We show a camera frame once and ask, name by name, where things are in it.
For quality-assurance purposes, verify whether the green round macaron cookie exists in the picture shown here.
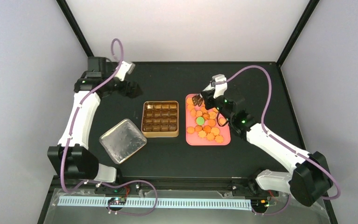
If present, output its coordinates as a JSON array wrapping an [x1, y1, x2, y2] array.
[[195, 116, 205, 126]]

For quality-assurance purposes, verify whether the gold cookie tin box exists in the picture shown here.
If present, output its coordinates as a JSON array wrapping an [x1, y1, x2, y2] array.
[[141, 101, 179, 138]]

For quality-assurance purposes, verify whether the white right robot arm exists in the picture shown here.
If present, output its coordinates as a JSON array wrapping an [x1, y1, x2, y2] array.
[[189, 90, 338, 207]]

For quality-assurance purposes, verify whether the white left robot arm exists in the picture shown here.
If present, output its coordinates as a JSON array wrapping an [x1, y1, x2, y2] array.
[[47, 57, 142, 183]]

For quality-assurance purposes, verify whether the pink plastic tray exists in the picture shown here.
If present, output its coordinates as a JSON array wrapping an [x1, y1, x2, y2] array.
[[185, 94, 231, 146]]

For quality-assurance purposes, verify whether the silver tin lid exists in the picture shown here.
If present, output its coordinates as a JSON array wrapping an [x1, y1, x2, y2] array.
[[99, 119, 147, 164]]

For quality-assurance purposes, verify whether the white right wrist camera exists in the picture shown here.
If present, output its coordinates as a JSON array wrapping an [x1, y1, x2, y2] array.
[[211, 74, 227, 99]]

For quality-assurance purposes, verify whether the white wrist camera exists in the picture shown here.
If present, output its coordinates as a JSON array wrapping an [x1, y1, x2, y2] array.
[[211, 74, 227, 99], [114, 61, 135, 81]]

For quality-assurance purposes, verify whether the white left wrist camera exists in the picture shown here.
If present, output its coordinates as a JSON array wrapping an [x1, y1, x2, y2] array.
[[114, 61, 135, 81]]

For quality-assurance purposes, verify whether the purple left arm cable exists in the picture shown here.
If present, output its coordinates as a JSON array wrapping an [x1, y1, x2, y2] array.
[[60, 38, 158, 217]]

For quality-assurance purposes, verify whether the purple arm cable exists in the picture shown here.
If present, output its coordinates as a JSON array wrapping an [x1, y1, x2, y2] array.
[[211, 65, 342, 201], [60, 38, 158, 217]]

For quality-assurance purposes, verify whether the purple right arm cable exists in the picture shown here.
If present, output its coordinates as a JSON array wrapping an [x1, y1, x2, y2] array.
[[211, 65, 342, 201]]

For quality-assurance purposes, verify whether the black enclosure frame post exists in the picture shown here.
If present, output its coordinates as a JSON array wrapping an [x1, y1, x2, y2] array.
[[56, 0, 94, 57]]

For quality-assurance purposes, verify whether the light blue slotted cable duct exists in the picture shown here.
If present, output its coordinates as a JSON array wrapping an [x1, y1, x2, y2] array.
[[56, 196, 252, 211]]

